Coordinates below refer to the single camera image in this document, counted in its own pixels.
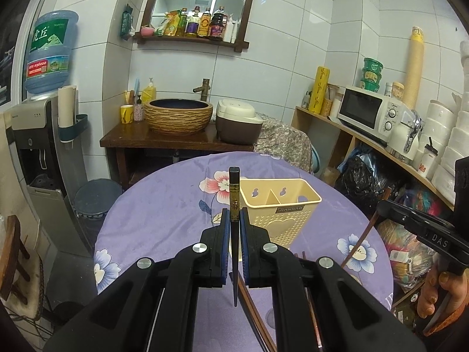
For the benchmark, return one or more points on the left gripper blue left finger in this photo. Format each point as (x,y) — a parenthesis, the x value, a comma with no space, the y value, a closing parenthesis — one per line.
(225,231)

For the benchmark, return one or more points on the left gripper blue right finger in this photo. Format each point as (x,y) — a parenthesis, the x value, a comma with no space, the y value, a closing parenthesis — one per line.
(244,223)

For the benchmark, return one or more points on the black chopstick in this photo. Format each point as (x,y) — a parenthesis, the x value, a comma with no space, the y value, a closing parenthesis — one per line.
(234,180)
(253,322)

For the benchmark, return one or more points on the orange sleeved right forearm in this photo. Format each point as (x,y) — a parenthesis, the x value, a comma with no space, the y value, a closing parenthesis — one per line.
(441,324)

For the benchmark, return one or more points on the right hand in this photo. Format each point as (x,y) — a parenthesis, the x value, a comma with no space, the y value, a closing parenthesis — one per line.
(437,285)

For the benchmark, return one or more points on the beige perforated cutlery holder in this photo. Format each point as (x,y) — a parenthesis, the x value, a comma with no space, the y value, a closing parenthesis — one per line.
(281,206)

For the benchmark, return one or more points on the colourful bags pile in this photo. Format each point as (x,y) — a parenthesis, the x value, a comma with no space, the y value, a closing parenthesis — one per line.
(410,259)

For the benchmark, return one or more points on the floral cloth covered chair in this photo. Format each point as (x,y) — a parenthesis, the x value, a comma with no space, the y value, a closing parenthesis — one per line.
(282,141)

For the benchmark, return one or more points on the white red tumbler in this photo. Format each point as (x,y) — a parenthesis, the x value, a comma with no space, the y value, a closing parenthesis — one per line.
(427,160)

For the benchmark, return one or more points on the white brown rice cooker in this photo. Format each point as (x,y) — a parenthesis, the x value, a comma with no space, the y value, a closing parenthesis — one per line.
(237,122)

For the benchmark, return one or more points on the white paper bowl stacks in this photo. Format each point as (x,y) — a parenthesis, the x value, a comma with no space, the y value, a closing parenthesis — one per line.
(444,177)

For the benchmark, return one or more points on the white electric kettle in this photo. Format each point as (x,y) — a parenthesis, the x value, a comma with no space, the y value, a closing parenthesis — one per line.
(404,140)

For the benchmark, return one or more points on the black plastic bag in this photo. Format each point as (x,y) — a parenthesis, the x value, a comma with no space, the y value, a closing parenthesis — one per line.
(364,177)

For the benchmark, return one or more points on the woven pattern basin sink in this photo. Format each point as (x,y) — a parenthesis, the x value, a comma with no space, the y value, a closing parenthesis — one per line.
(179,117)

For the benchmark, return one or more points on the dark wooden sink table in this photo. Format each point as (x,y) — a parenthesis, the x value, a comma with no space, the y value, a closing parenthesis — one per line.
(136,151)

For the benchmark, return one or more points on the bronze faucet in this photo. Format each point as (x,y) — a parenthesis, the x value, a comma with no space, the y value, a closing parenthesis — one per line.
(203,90)

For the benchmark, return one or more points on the dark round stool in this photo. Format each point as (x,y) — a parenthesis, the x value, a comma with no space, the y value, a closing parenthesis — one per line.
(93,200)

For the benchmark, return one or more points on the white microwave oven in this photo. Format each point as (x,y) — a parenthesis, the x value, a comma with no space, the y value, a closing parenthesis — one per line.
(373,115)

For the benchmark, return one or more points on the small pink floral bottle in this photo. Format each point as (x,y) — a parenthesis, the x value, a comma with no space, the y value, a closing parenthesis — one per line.
(138,109)

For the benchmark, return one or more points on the yellow soap dispenser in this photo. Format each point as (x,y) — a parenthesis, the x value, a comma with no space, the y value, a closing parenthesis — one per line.
(149,93)

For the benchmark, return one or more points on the yellow mug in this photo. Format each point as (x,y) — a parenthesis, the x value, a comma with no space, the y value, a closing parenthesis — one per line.
(126,114)

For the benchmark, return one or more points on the yellow chopstick box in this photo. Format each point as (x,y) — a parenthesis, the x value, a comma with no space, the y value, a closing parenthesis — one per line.
(319,89)

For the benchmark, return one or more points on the tall paper cup stack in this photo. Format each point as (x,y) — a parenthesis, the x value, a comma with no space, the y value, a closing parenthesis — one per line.
(414,68)

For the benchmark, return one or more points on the green instant noodle cups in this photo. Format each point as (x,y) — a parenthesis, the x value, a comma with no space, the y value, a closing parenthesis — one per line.
(372,74)

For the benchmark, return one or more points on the dark soy sauce bottle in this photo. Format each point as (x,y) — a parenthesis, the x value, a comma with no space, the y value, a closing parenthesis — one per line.
(218,24)

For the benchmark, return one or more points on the yellow label oil bottle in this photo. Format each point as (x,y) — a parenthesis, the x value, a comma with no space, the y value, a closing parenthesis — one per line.
(204,23)

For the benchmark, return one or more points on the paper cup dispenser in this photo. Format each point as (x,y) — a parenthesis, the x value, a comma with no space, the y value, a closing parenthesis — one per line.
(70,124)

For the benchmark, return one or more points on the purple label bottle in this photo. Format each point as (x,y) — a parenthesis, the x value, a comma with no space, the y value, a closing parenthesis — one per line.
(193,23)

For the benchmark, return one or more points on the dark wooden framed mirror shelf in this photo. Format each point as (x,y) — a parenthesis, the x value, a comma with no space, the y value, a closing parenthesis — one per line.
(167,20)

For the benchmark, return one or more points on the grey water dispenser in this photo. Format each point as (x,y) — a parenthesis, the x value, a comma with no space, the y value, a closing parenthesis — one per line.
(54,172)

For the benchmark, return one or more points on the blue water jug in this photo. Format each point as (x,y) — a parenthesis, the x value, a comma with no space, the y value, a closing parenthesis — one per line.
(49,56)

